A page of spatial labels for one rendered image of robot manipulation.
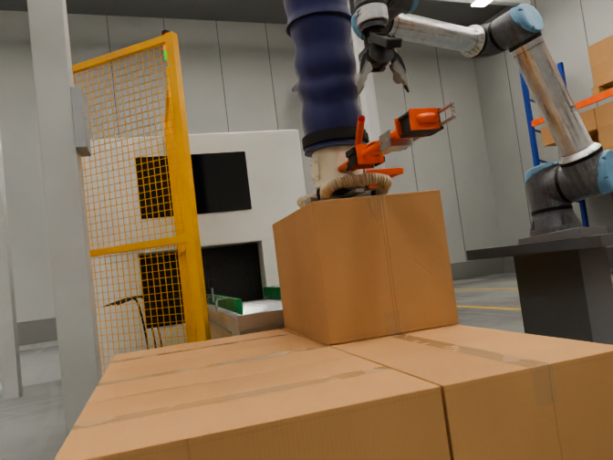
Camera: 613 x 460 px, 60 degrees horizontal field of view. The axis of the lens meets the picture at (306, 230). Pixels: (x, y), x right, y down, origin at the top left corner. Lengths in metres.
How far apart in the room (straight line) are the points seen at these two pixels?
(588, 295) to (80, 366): 2.19
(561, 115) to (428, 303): 0.89
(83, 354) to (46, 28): 1.59
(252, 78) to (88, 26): 3.37
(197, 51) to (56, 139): 9.27
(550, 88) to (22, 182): 9.95
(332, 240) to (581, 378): 0.72
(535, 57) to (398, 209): 0.82
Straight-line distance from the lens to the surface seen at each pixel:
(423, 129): 1.28
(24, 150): 11.21
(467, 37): 2.08
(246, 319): 2.09
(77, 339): 2.77
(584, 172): 2.14
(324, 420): 0.87
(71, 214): 2.79
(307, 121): 1.83
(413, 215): 1.58
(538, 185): 2.24
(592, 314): 2.17
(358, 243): 1.51
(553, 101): 2.11
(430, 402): 0.94
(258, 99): 11.90
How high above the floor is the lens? 0.77
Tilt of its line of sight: 4 degrees up
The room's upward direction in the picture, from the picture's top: 7 degrees counter-clockwise
